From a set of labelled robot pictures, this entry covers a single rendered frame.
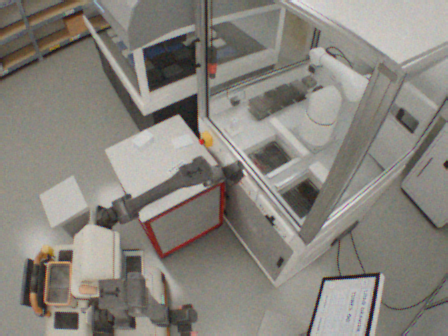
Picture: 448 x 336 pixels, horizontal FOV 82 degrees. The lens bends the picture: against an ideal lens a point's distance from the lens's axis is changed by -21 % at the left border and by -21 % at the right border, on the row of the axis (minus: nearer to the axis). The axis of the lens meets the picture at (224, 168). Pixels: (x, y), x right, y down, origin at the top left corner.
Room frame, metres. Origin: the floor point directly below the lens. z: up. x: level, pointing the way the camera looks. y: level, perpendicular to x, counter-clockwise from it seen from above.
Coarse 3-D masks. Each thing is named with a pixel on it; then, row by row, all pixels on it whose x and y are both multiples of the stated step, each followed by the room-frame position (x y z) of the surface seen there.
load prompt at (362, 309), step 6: (366, 288) 0.28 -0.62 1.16; (360, 294) 0.26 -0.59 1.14; (366, 294) 0.25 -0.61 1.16; (360, 300) 0.23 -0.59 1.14; (366, 300) 0.22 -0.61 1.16; (360, 306) 0.20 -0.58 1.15; (366, 306) 0.20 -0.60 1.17; (360, 312) 0.18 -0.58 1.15; (366, 312) 0.17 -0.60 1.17; (360, 318) 0.15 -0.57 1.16; (354, 324) 0.13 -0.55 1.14; (360, 324) 0.12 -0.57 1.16; (354, 330) 0.10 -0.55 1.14; (360, 330) 0.10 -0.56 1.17
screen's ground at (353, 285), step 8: (336, 280) 0.36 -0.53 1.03; (344, 280) 0.35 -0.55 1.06; (352, 280) 0.33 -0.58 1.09; (360, 280) 0.32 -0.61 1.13; (336, 288) 0.32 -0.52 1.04; (344, 288) 0.31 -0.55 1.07; (352, 288) 0.30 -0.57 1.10; (360, 288) 0.29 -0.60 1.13; (352, 296) 0.26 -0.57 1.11; (320, 304) 0.26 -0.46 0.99; (352, 304) 0.22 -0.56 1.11; (344, 312) 0.19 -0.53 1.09; (352, 312) 0.18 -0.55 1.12; (368, 312) 0.17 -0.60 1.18; (352, 320) 0.15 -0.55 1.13; (312, 328) 0.14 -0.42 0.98; (352, 328) 0.11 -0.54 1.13
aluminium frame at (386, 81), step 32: (288, 0) 0.91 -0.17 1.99; (352, 32) 0.74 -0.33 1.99; (384, 64) 0.61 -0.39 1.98; (416, 64) 0.63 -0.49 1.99; (384, 96) 0.59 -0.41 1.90; (352, 128) 0.62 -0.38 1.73; (352, 160) 0.59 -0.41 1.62; (320, 192) 0.63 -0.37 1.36; (288, 224) 0.68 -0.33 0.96; (320, 224) 0.57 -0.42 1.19
